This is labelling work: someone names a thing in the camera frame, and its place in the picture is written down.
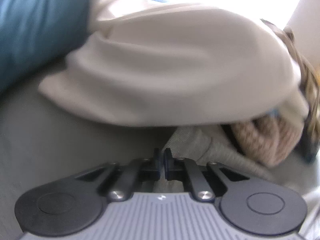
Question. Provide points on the pink checked garment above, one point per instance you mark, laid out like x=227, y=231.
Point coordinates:
x=262, y=140

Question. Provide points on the blue duvet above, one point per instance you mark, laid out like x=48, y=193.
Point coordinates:
x=37, y=17

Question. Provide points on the grey plush bed blanket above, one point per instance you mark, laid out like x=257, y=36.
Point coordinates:
x=50, y=135

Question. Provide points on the dark jeans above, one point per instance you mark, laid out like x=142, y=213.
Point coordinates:
x=311, y=150

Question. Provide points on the grey sweatshirt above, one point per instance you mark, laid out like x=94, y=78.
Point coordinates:
x=200, y=142

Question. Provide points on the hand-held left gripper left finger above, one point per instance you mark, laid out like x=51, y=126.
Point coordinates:
x=156, y=162

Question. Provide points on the beige garment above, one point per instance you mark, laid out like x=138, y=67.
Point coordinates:
x=307, y=80

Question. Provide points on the white garment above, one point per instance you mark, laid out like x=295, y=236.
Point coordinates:
x=162, y=67

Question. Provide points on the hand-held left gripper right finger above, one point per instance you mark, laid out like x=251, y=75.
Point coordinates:
x=168, y=162

